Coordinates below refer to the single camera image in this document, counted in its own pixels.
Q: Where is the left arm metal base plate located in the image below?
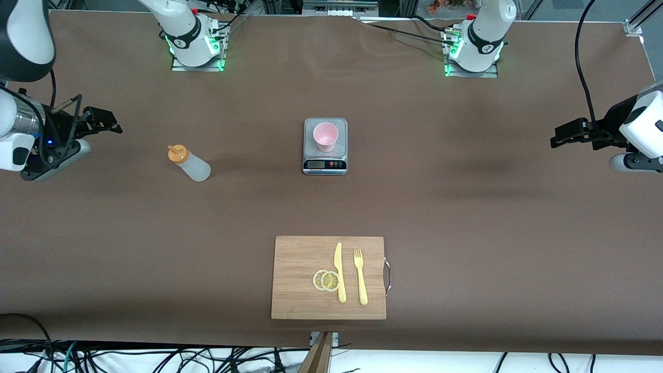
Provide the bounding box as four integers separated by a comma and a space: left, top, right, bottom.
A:
444, 28, 499, 79

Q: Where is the pink plastic cup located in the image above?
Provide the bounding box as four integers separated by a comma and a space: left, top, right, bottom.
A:
313, 122, 339, 153

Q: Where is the teal floor cable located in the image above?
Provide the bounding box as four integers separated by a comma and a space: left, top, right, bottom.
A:
49, 341, 78, 373

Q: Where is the colourful toy food pile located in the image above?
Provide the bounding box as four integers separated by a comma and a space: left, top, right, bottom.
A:
427, 0, 480, 13

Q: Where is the white power strip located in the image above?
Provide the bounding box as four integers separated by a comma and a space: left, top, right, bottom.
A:
303, 1, 379, 17

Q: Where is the wooden post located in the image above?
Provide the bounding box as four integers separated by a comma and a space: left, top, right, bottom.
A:
297, 332, 335, 373

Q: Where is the black table cable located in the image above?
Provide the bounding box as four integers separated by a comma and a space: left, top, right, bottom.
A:
357, 16, 456, 45

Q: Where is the small metal bracket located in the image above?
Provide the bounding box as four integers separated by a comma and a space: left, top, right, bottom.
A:
309, 331, 340, 347

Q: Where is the sauce bottle with orange cap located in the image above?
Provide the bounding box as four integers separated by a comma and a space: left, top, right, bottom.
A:
167, 144, 212, 182

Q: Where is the bamboo cutting board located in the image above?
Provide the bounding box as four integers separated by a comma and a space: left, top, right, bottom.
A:
271, 236, 387, 320

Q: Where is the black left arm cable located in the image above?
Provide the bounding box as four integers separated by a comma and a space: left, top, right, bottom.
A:
574, 0, 630, 150

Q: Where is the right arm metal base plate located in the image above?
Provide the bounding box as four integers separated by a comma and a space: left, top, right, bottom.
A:
171, 23, 228, 73

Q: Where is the yellow plastic knife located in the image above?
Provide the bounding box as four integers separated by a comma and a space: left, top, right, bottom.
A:
334, 242, 347, 304

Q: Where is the aluminium frame profile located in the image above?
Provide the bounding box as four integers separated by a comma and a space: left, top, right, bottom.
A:
623, 0, 663, 37

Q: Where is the yellow plastic fork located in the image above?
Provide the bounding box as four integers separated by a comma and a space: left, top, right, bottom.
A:
354, 249, 369, 306

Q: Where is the silver digital kitchen scale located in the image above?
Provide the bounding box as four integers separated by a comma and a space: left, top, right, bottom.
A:
302, 118, 348, 176

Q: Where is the black looped floor cable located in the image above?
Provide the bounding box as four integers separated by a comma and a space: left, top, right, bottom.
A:
0, 313, 55, 373

